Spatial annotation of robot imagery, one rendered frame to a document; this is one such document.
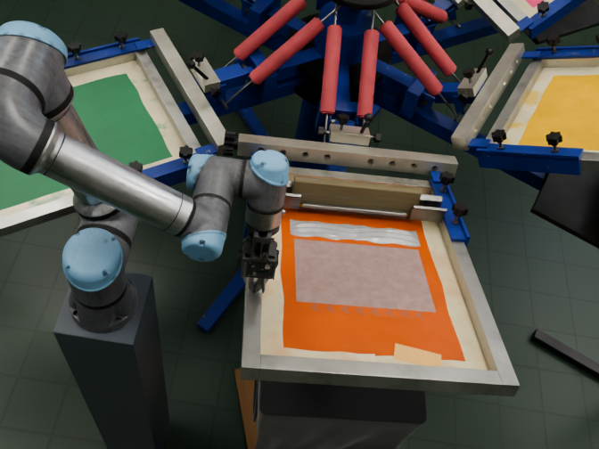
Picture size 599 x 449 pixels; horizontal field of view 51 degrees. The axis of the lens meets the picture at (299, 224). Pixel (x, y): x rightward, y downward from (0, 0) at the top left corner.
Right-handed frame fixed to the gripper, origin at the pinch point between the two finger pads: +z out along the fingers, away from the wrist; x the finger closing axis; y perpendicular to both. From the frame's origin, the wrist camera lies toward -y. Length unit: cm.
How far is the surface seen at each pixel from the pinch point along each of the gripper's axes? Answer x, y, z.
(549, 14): 102, -121, -35
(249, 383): 6, -63, 112
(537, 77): 96, -99, -19
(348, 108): 29, -86, -5
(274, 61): 3, -94, -15
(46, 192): -62, -52, 17
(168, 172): -27, -58, 9
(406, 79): 52, -106, -9
